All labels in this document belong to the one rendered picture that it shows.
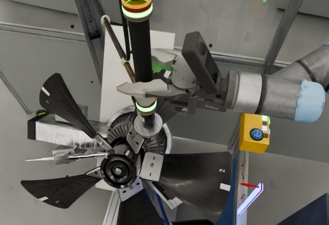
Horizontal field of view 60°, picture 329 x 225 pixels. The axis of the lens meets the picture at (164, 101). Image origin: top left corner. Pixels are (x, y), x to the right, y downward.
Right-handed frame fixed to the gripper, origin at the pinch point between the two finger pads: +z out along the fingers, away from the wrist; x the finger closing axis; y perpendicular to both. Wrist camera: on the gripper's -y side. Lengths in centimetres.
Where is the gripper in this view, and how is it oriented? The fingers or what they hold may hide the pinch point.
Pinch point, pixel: (128, 67)
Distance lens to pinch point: 54.4
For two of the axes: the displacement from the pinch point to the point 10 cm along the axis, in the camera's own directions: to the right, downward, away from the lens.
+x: 1.9, -8.1, 5.5
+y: 0.0, 5.6, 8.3
